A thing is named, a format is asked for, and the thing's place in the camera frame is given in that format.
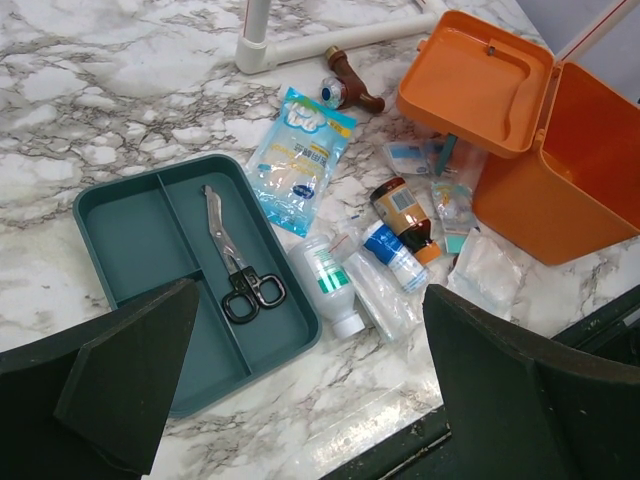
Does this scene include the brown faucet blue knob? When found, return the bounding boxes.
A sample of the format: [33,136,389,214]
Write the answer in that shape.
[320,46,385,114]

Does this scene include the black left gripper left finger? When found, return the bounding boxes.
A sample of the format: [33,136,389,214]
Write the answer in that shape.
[1,279,199,479]

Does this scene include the white PVC pipe frame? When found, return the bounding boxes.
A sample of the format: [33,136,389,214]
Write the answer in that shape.
[235,0,639,75]

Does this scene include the small band-aid packet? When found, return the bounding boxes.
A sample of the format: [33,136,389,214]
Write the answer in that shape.
[432,181,477,235]

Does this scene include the orange medicine kit box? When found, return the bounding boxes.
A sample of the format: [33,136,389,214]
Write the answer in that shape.
[396,10,639,265]

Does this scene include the blue white wipe packet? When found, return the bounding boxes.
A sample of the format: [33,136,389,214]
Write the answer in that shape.
[382,141,431,176]

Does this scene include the white gauze pad packet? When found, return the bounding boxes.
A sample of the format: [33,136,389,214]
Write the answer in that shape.
[447,230,522,321]

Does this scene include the blue-labelled bandage roll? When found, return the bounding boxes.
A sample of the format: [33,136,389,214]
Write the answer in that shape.
[362,220,428,293]

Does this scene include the brown medicine bottle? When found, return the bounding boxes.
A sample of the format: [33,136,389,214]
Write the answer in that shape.
[369,176,441,266]

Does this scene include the white bottle green label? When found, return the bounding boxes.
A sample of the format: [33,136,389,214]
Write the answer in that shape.
[288,234,365,339]

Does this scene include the black-handled bandage scissors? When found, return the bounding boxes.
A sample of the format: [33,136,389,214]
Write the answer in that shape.
[202,185,287,325]

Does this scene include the teal divided tray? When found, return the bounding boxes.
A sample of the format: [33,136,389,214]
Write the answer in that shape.
[73,154,322,418]

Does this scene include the blue cotton swab bag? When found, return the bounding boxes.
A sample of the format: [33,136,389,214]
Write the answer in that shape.
[246,87,357,238]

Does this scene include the teal box latch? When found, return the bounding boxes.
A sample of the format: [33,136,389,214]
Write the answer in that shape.
[434,134,458,176]

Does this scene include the clear gauze strip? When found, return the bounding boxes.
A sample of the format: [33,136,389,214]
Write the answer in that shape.
[341,229,427,342]

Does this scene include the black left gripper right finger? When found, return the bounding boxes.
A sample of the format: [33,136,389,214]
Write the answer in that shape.
[422,284,640,480]

